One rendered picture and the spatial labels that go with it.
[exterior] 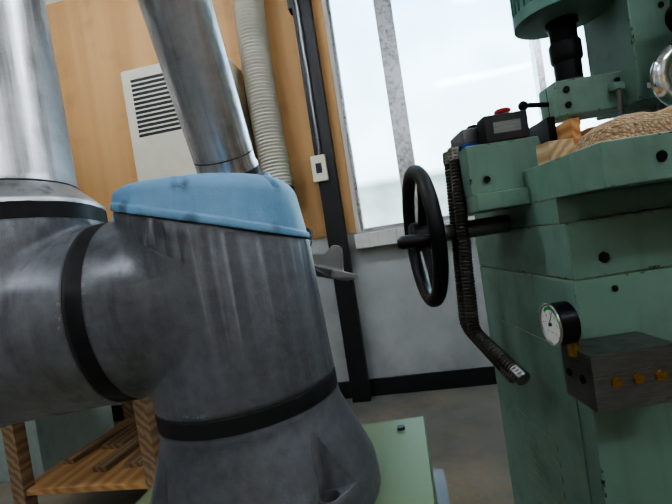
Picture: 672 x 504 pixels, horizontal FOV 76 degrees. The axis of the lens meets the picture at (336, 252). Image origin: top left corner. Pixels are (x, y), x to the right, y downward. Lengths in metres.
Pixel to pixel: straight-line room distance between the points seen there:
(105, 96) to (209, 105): 2.28
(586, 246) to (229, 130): 0.55
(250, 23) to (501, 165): 1.78
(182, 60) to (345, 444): 0.47
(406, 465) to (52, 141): 0.41
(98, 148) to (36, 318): 2.50
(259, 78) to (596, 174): 1.85
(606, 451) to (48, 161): 0.82
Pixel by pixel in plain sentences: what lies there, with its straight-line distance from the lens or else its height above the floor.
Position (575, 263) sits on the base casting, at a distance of 0.76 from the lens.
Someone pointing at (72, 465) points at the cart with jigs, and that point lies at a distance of 1.97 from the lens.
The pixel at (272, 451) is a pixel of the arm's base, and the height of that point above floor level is 0.69.
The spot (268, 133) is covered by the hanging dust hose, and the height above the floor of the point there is 1.40.
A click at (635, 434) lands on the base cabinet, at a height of 0.46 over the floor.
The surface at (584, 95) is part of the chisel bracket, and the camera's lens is 1.02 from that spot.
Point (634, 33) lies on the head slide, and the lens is 1.06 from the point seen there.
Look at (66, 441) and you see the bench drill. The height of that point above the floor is 0.10.
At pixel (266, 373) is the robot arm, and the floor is 0.74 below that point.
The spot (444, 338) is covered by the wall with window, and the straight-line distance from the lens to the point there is 2.32.
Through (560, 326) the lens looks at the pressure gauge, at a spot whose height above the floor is 0.66.
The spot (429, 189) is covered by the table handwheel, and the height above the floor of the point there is 0.89.
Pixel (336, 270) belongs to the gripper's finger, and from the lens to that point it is 0.75.
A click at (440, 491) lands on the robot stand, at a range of 0.53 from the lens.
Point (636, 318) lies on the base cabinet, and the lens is 0.82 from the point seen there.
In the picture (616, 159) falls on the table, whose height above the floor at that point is 0.87.
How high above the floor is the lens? 0.82
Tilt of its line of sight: 1 degrees down
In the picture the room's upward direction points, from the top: 9 degrees counter-clockwise
